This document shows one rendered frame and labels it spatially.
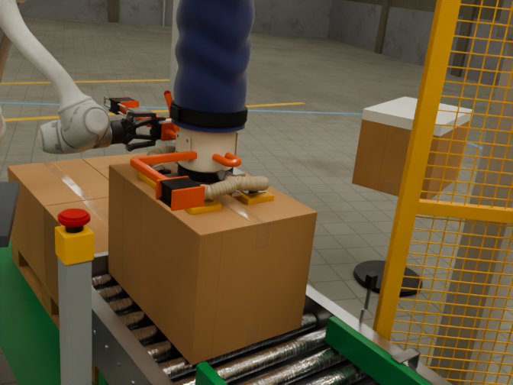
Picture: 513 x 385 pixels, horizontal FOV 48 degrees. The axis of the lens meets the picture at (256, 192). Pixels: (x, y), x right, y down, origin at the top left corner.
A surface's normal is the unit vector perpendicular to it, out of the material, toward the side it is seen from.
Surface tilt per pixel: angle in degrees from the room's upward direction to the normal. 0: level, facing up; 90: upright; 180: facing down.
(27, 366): 0
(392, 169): 90
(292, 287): 90
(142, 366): 0
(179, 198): 90
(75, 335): 90
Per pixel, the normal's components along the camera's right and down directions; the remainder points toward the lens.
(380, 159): -0.55, 0.24
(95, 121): 0.62, 0.04
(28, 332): 0.10, -0.94
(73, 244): 0.59, 0.33
